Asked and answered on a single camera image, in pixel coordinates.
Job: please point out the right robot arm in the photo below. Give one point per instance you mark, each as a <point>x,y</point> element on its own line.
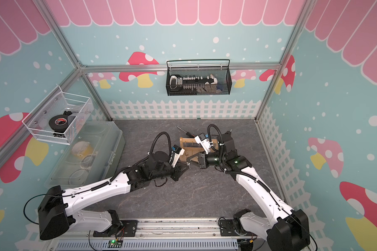
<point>282,227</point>

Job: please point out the socket set in holder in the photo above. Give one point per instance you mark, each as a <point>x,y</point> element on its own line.
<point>192,85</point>

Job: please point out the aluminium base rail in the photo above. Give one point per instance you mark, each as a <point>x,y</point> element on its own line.
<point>173,234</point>

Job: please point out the green lit circuit board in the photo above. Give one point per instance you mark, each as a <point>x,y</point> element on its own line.
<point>115,243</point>

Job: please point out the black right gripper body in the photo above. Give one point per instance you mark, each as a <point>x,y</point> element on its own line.
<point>212,159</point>

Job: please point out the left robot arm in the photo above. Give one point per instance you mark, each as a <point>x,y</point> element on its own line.
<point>64,210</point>

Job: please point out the clear plastic storage box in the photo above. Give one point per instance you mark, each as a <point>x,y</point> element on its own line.
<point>93,156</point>

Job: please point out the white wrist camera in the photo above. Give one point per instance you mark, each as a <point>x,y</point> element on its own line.
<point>204,141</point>
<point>177,152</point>

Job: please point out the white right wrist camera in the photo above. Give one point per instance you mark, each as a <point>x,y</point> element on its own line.
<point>204,141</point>

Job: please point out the orange black nut driver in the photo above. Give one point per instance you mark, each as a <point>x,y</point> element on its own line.
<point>188,134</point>

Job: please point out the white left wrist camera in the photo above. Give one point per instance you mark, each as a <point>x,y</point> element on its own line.
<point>177,152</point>

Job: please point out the black tape roll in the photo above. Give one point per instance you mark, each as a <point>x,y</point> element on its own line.
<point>59,123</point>

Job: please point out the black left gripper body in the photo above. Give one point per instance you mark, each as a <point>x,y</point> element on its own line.
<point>175,171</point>

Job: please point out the black mesh wall basket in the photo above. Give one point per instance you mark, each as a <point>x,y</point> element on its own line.
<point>218,68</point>

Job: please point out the wooden jewelry display stand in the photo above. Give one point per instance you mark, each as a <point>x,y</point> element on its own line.
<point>190,146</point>

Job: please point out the white wire wall basket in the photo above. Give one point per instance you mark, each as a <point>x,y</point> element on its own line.
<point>77,107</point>

